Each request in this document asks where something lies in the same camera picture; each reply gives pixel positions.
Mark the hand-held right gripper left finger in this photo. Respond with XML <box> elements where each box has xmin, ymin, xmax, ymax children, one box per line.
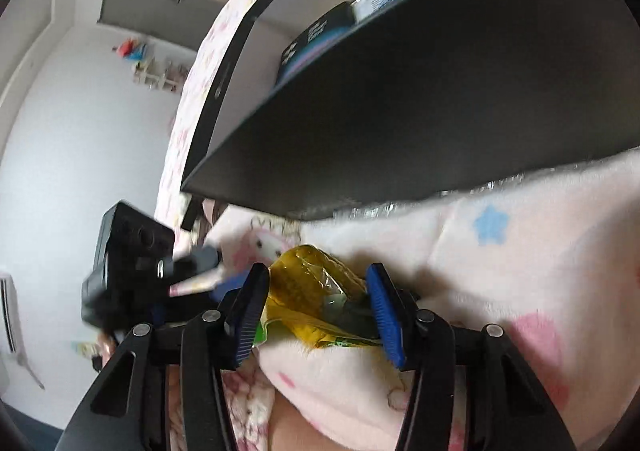
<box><xmin>55</xmin><ymin>263</ymin><xmax>271</xmax><ymax>451</ymax></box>

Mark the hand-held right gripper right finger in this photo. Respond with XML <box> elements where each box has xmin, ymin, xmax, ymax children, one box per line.
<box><xmin>365</xmin><ymin>262</ymin><xmax>583</xmax><ymax>451</ymax></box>

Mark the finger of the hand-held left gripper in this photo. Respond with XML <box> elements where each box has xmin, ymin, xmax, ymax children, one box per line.
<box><xmin>160</xmin><ymin>282</ymin><xmax>236</xmax><ymax>317</ymax></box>
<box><xmin>160</xmin><ymin>245</ymin><xmax>223</xmax><ymax>282</ymax></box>

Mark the green yellow snack packet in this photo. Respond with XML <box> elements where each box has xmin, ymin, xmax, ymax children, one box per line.
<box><xmin>255</xmin><ymin>245</ymin><xmax>396</xmax><ymax>349</ymax></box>

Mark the large black box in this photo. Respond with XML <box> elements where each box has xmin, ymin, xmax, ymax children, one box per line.
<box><xmin>180</xmin><ymin>0</ymin><xmax>640</xmax><ymax>222</ymax></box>

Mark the black printed box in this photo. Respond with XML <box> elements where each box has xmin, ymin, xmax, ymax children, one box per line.
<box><xmin>277</xmin><ymin>1</ymin><xmax>357</xmax><ymax>82</ymax></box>

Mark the pink printed blanket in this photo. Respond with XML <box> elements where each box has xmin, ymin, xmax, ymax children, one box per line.
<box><xmin>155</xmin><ymin>0</ymin><xmax>640</xmax><ymax>451</ymax></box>

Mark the person's bare leg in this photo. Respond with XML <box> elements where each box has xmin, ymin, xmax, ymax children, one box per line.
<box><xmin>270</xmin><ymin>398</ymin><xmax>361</xmax><ymax>451</ymax></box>

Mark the white air conditioner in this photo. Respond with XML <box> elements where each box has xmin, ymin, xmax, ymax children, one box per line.
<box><xmin>0</xmin><ymin>273</ymin><xmax>28</xmax><ymax>357</ymax></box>

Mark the grey wardrobe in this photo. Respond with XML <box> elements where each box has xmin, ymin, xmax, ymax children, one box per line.
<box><xmin>97</xmin><ymin>0</ymin><xmax>226</xmax><ymax>52</ymax></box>

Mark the wall shelf with toys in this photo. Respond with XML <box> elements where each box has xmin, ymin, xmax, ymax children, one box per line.
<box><xmin>112</xmin><ymin>38</ymin><xmax>191</xmax><ymax>94</ymax></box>

